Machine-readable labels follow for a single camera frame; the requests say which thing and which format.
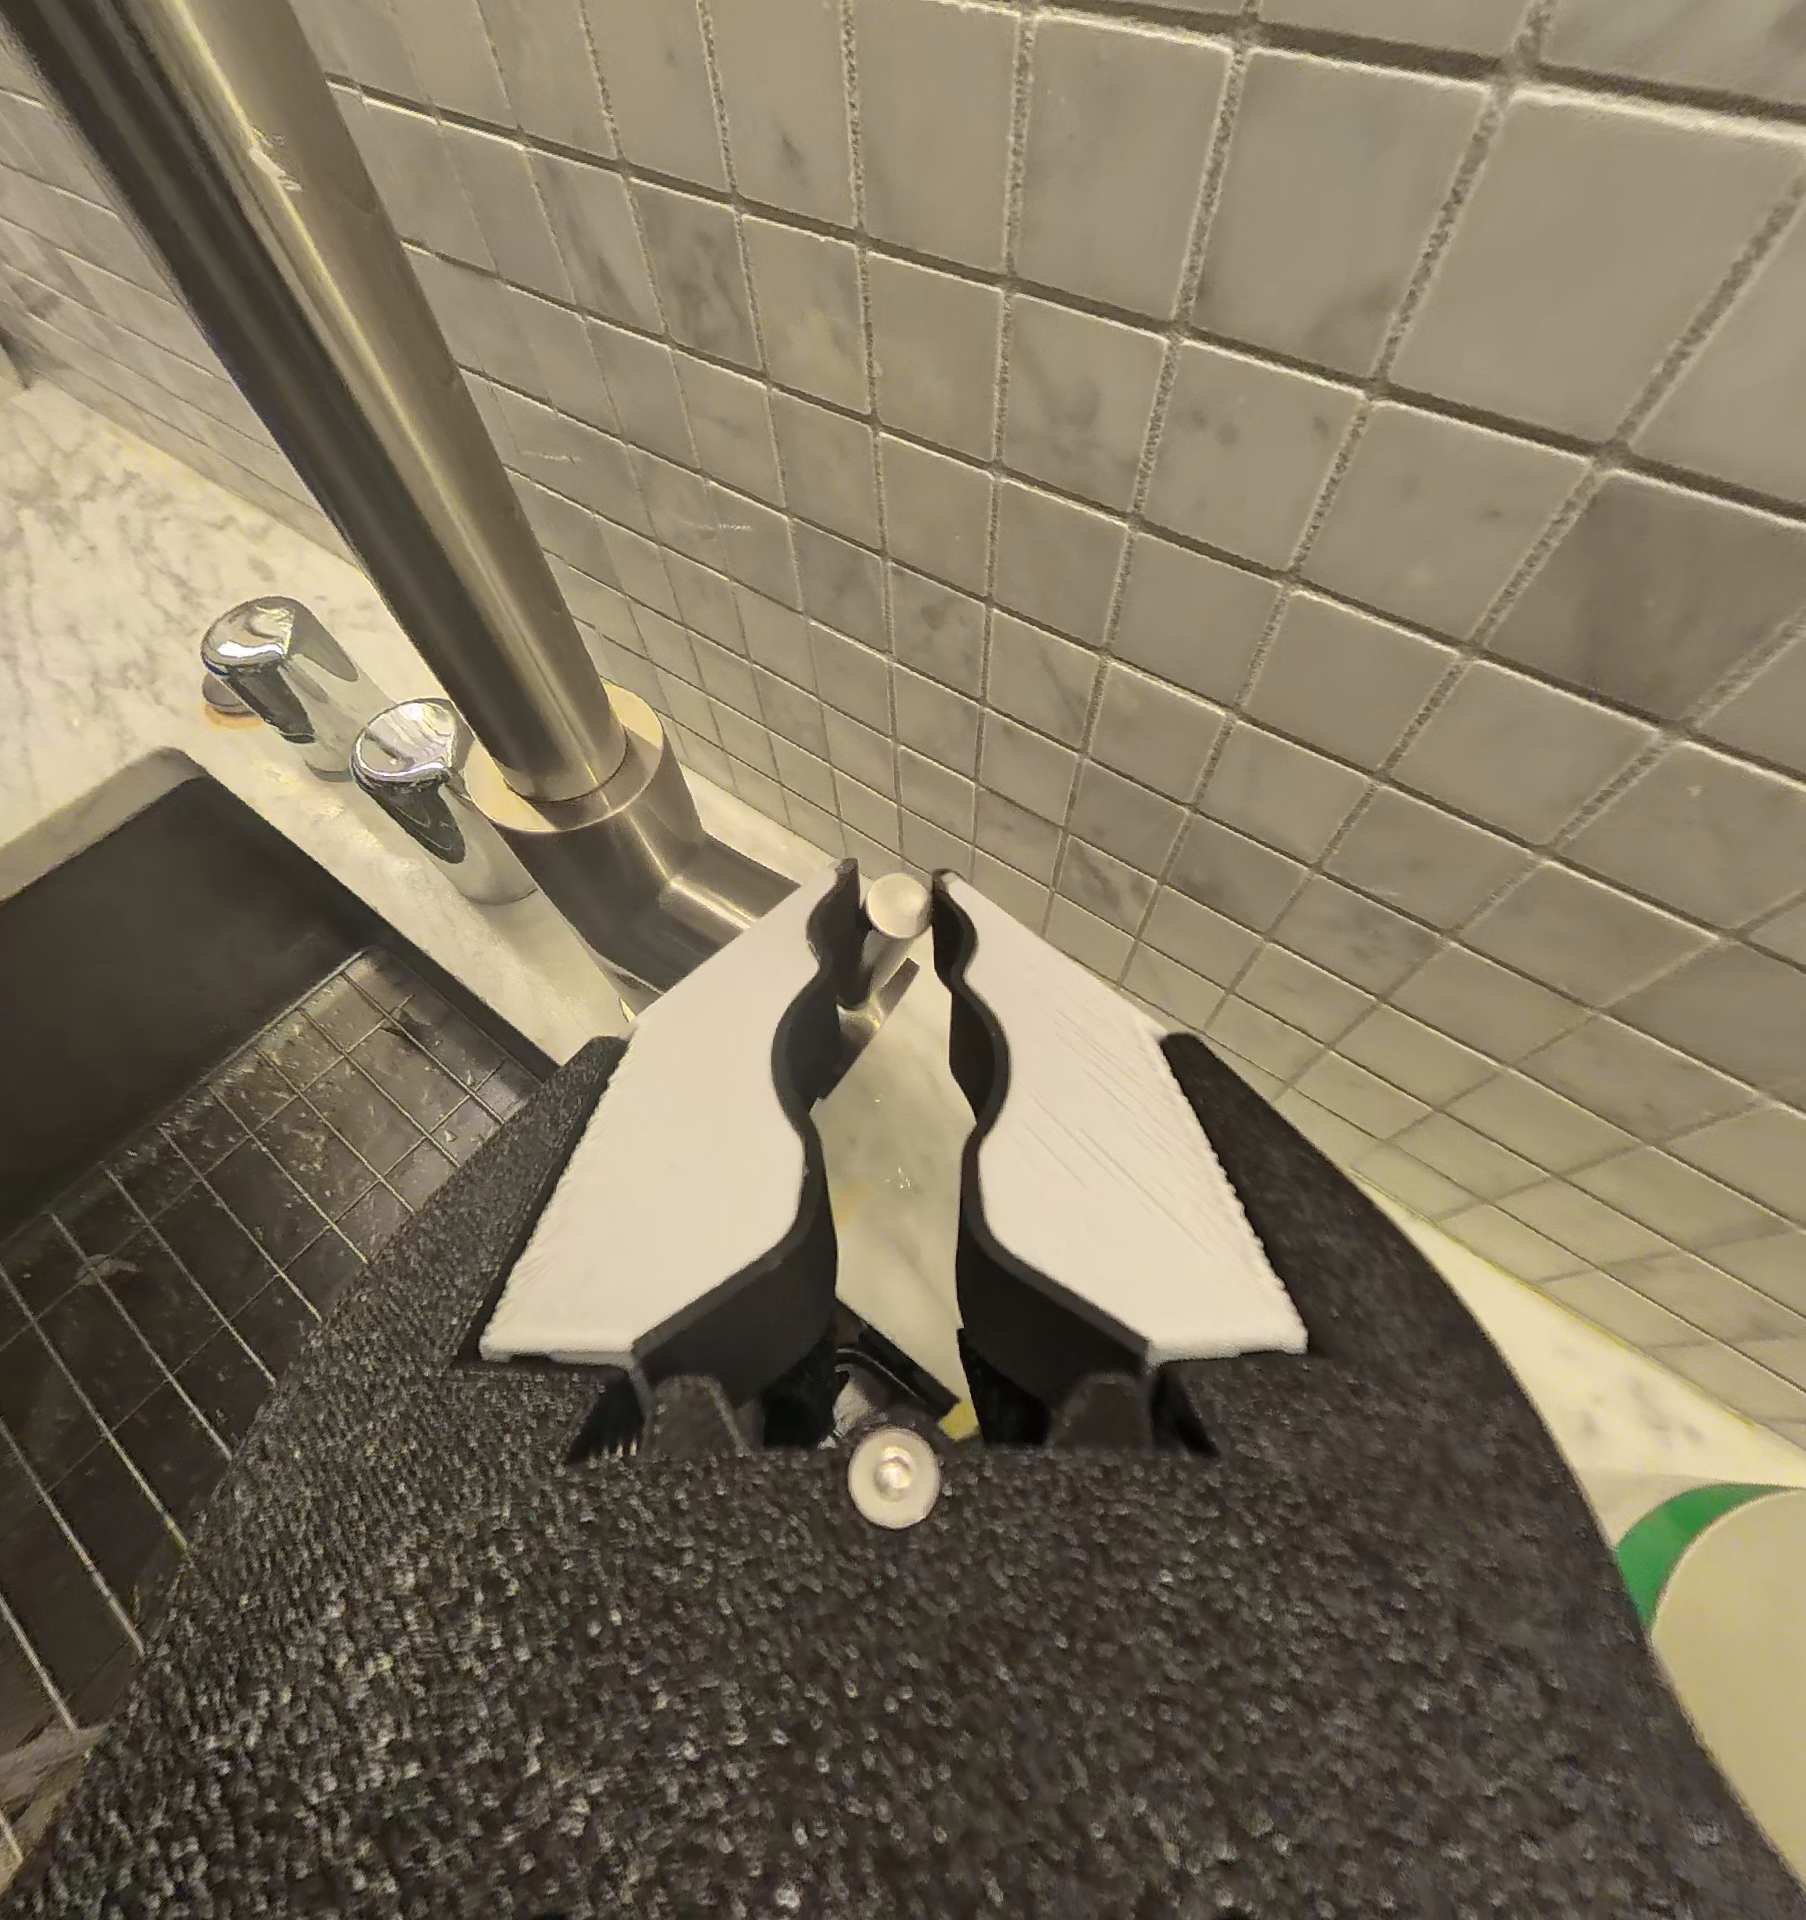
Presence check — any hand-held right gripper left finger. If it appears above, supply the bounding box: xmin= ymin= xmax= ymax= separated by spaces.
xmin=478 ymin=859 xmax=864 ymax=1404

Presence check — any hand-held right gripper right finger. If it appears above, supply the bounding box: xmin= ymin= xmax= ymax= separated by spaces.
xmin=931 ymin=871 xmax=1310 ymax=1412

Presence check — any stainless steel sink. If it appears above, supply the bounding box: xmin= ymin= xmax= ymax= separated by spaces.
xmin=0 ymin=746 xmax=563 ymax=1920

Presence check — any stainless steel kitchen faucet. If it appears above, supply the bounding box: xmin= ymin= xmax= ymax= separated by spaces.
xmin=1 ymin=0 xmax=935 ymax=1052

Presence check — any chrome sink button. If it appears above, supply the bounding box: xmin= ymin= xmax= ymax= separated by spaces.
xmin=350 ymin=697 xmax=546 ymax=910
xmin=198 ymin=597 xmax=358 ymax=781

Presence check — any metal wire sink grid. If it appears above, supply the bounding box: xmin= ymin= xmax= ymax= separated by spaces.
xmin=0 ymin=944 xmax=551 ymax=1862

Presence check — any yellow dish soap pump bottle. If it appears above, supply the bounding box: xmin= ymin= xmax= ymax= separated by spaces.
xmin=1611 ymin=1477 xmax=1806 ymax=1920

